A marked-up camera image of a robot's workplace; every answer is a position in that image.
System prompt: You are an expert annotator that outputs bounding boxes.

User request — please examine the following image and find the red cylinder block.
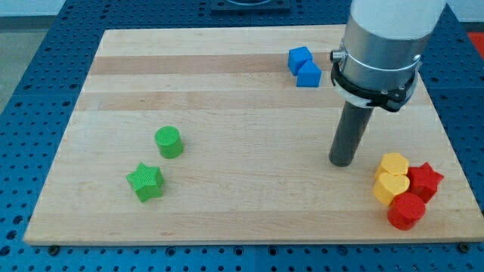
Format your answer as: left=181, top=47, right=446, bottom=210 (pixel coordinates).
left=387, top=193, right=426, bottom=230

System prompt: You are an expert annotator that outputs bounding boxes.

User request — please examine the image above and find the blue pentagon block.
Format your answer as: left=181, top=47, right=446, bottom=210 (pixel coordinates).
left=296, top=60, right=322, bottom=88

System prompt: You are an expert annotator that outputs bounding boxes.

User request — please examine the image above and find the yellow heart block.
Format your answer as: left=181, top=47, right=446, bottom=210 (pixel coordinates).
left=373, top=172, right=410, bottom=206

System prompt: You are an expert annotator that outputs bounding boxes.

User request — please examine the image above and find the yellow hexagon block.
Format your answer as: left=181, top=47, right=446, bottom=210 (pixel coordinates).
left=374, top=153, right=409, bottom=178

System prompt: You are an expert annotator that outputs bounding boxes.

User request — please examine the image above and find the light wooden board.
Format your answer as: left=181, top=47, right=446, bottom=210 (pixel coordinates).
left=23, top=25, right=483, bottom=246

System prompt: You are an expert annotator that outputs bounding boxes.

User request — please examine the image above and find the blue cube block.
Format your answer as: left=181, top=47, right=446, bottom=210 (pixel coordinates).
left=287, top=46, right=312, bottom=76

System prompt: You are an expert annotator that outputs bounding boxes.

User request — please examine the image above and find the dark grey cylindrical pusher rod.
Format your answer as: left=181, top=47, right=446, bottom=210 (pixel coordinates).
left=329, top=102, right=374, bottom=167

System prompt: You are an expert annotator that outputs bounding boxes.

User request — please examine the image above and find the green cylinder block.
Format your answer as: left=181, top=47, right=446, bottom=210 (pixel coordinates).
left=154, top=126, right=184, bottom=159

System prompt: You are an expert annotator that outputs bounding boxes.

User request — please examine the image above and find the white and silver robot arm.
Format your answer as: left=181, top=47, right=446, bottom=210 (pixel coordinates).
left=330, top=0, right=446, bottom=112

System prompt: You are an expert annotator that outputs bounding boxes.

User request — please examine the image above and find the red star block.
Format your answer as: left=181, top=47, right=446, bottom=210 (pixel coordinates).
left=407, top=162, right=445, bottom=203

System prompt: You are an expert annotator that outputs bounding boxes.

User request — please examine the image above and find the green star block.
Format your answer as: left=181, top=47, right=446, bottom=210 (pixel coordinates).
left=126, top=162, right=164, bottom=202

